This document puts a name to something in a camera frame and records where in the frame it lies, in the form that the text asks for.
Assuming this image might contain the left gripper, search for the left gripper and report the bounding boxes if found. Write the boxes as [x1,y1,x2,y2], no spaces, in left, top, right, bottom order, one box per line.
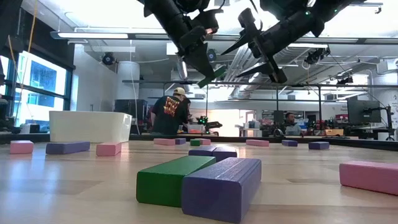
[177,26,216,78]

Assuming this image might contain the black computer monitor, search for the black computer monitor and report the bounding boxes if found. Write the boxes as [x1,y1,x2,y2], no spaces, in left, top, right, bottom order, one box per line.
[347,98,382,124]

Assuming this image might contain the white plastic bin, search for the white plastic bin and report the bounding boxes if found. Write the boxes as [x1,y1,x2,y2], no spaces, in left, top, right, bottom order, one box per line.
[49,111,133,144]

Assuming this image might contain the black hanging camera cluster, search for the black hanging camera cluster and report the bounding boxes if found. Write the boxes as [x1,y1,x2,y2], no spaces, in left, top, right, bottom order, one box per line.
[303,46,331,65]

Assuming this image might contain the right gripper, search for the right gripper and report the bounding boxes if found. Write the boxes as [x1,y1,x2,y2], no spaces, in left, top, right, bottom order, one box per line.
[221,7,318,84]

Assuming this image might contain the distant robot with green lights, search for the distant robot with green lights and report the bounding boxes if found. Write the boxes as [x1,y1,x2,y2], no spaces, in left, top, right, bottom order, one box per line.
[197,115,223,136]

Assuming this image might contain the clear storage tub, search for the clear storage tub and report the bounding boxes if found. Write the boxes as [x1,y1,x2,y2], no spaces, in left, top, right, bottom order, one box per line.
[187,124,206,134]

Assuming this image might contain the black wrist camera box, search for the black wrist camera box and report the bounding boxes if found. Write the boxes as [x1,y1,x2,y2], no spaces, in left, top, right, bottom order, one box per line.
[190,8,225,35]

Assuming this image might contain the white square ceiling fixture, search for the white square ceiling fixture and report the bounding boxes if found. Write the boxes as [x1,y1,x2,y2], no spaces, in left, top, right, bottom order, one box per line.
[166,40,181,56]

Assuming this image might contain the person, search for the person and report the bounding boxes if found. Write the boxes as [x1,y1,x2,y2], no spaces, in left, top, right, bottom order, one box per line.
[150,86,190,136]
[283,111,302,136]

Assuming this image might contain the black aluminium table frame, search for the black aluminium table frame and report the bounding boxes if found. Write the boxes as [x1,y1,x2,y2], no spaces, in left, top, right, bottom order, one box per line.
[0,133,398,152]

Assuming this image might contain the long linear light fixture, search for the long linear light fixture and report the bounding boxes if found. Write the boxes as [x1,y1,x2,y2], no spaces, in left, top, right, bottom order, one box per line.
[49,30,398,44]

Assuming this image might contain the yellow box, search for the yellow box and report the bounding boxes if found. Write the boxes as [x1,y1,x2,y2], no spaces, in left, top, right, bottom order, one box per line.
[325,128,345,137]

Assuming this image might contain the silver ceiling ducts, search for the silver ceiling ducts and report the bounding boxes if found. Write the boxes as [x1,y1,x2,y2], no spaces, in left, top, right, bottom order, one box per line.
[223,30,315,91]

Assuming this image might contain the black distant frame rail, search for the black distant frame rail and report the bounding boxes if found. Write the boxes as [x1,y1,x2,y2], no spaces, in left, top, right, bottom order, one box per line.
[121,79,398,88]

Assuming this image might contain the yellow hanging cable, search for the yellow hanging cable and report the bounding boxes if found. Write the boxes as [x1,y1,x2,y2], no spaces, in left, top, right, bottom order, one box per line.
[15,0,39,122]

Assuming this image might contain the black cabinet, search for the black cabinet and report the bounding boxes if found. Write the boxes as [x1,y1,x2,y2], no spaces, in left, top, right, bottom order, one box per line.
[114,98,149,134]

